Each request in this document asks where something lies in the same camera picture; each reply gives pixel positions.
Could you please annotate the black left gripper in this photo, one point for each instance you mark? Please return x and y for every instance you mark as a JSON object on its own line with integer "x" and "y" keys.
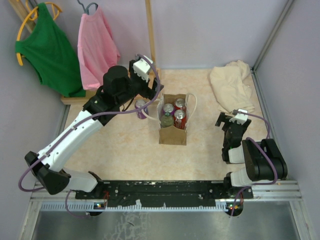
{"x": 147, "y": 92}

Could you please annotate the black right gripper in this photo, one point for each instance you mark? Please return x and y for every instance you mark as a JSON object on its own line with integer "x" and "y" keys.
{"x": 222, "y": 118}

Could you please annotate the silver top purple can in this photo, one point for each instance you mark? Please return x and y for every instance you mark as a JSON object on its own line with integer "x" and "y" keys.
{"x": 141, "y": 111}

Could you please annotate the green glass bottle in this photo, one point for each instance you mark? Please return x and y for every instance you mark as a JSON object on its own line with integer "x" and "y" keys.
{"x": 166, "y": 120}

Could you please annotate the red soda can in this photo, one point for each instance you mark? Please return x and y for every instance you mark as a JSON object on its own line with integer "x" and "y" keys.
{"x": 180, "y": 104}
{"x": 180, "y": 119}

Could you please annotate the brown canvas bag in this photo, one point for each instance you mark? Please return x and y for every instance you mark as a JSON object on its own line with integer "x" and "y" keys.
{"x": 172, "y": 135}

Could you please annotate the purple soda can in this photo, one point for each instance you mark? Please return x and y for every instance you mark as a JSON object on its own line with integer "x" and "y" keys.
{"x": 168, "y": 108}

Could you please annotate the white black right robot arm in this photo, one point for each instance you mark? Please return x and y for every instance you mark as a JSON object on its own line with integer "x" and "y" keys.
{"x": 263, "y": 161}

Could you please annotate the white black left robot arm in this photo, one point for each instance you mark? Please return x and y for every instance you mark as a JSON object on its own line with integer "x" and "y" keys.
{"x": 120, "y": 85}

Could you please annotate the beige crumpled cloth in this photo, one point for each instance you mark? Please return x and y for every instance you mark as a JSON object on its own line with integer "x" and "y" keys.
{"x": 229, "y": 88}

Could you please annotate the red soda can back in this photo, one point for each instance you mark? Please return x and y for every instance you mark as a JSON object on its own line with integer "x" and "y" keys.
{"x": 180, "y": 104}

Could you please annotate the pink t-shirt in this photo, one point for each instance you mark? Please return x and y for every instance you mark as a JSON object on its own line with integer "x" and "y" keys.
{"x": 96, "y": 49}

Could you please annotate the wooden clothes rack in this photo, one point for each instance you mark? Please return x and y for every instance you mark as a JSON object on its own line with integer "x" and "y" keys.
{"x": 28, "y": 13}

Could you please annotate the grey clothes hanger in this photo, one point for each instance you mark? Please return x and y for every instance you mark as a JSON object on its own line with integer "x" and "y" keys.
{"x": 86, "y": 9}

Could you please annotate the green tank top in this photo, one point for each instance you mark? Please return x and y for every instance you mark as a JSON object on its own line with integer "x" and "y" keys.
{"x": 51, "y": 54}

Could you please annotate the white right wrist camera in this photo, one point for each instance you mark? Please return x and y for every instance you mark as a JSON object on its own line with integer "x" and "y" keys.
{"x": 240, "y": 116}

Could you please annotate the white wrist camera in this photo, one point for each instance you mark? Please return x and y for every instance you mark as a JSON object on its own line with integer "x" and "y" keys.
{"x": 142, "y": 68}
{"x": 240, "y": 116}

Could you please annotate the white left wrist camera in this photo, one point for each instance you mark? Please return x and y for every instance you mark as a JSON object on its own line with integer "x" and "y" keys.
{"x": 142, "y": 68}

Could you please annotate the aluminium frame rail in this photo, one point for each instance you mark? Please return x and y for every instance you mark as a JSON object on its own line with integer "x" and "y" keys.
{"x": 284, "y": 190}

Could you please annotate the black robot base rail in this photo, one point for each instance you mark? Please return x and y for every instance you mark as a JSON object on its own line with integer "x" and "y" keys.
{"x": 182, "y": 193}

